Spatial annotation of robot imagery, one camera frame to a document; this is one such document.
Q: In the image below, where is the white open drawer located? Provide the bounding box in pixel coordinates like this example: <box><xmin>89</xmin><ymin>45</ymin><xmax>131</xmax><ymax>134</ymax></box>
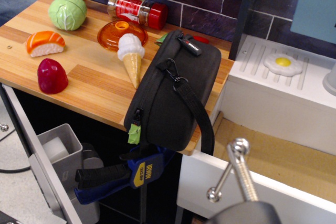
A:
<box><xmin>177</xmin><ymin>115</ymin><xmax>335</xmax><ymax>223</ymax></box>

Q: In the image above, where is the toy salmon sushi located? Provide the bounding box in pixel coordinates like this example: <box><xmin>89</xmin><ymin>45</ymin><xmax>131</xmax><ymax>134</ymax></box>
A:
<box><xmin>26</xmin><ymin>30</ymin><xmax>66</xmax><ymax>57</ymax></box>

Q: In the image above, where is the green toy cabbage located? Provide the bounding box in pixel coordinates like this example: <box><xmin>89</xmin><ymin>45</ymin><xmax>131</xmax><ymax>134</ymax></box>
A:
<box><xmin>48</xmin><ymin>0</ymin><xmax>87</xmax><ymax>31</ymax></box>

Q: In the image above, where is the black zipper bag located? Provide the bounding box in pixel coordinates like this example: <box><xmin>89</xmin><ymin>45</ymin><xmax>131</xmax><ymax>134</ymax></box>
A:
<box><xmin>124</xmin><ymin>30</ymin><xmax>221</xmax><ymax>155</ymax></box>

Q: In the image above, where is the dark metal shelf post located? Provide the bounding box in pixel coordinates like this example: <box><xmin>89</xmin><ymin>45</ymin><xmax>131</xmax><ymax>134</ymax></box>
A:
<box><xmin>229</xmin><ymin>0</ymin><xmax>253</xmax><ymax>60</ymax></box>

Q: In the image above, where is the green tape zipper pull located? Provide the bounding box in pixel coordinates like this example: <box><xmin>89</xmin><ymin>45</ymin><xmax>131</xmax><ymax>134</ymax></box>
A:
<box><xmin>128</xmin><ymin>124</ymin><xmax>141</xmax><ymax>145</ymax></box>

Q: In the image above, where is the grey cup right edge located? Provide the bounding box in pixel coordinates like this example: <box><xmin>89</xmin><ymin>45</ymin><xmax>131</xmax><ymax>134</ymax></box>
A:
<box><xmin>323</xmin><ymin>64</ymin><xmax>336</xmax><ymax>96</ymax></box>

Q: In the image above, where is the toy fried egg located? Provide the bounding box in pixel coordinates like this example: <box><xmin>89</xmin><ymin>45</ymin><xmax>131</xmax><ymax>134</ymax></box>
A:
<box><xmin>264</xmin><ymin>53</ymin><xmax>303</xmax><ymax>77</ymax></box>

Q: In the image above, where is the black floor cable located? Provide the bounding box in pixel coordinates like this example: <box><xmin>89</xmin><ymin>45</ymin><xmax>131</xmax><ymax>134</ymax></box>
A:
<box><xmin>0</xmin><ymin>129</ymin><xmax>32</xmax><ymax>174</ymax></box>

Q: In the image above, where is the red capped spice jar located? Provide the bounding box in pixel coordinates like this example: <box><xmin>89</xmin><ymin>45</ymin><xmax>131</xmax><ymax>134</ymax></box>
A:
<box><xmin>107</xmin><ymin>0</ymin><xmax>168</xmax><ymax>30</ymax></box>

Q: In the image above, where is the green toy behind bag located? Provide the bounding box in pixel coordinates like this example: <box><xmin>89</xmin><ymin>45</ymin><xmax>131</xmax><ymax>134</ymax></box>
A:
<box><xmin>154</xmin><ymin>34</ymin><xmax>168</xmax><ymax>46</ymax></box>

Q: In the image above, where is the dark red toy vegetable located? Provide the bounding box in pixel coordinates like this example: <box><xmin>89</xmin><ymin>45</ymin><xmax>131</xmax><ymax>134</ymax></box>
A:
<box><xmin>37</xmin><ymin>58</ymin><xmax>68</xmax><ymax>94</ymax></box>

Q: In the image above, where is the white toy sink counter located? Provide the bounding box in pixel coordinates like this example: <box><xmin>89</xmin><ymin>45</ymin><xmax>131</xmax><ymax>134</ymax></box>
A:
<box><xmin>221</xmin><ymin>36</ymin><xmax>335</xmax><ymax>155</ymax></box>

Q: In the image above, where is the orange transparent pot lid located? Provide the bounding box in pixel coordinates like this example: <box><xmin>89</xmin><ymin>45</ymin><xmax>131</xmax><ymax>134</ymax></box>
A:
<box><xmin>97</xmin><ymin>20</ymin><xmax>148</xmax><ymax>51</ymax></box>

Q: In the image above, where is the teal panel top right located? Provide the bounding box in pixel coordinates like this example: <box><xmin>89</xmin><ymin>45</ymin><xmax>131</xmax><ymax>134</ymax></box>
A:
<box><xmin>290</xmin><ymin>0</ymin><xmax>335</xmax><ymax>44</ymax></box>

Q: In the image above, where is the chrome knob left edge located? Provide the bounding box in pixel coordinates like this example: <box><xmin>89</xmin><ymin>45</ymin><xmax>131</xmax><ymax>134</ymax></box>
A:
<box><xmin>0</xmin><ymin>124</ymin><xmax>9</xmax><ymax>132</ymax></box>

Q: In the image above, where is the blue Irwin bar clamp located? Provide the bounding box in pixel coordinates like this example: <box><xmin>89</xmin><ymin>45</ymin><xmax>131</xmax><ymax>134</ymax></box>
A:
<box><xmin>73</xmin><ymin>145</ymin><xmax>176</xmax><ymax>206</ymax></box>

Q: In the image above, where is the grey plastic bin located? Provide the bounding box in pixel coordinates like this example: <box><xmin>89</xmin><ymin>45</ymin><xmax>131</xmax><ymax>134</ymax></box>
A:
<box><xmin>37</xmin><ymin>124</ymin><xmax>103</xmax><ymax>223</ymax></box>

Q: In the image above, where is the black bag strap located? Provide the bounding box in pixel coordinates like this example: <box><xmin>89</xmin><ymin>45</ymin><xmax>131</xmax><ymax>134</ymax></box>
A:
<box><xmin>155</xmin><ymin>58</ymin><xmax>215</xmax><ymax>156</ymax></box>

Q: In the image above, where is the red toy behind bag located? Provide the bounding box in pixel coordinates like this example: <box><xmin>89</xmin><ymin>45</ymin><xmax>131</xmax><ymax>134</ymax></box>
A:
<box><xmin>193</xmin><ymin>36</ymin><xmax>209</xmax><ymax>44</ymax></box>

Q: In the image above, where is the grey open cabinet door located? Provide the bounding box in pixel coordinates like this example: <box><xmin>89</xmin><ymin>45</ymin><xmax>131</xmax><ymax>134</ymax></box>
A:
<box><xmin>1</xmin><ymin>84</ymin><xmax>81</xmax><ymax>223</ymax></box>

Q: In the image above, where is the toy ice cream cone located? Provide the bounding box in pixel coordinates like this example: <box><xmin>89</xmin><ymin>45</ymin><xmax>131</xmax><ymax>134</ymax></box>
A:
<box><xmin>117</xmin><ymin>33</ymin><xmax>145</xmax><ymax>89</ymax></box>

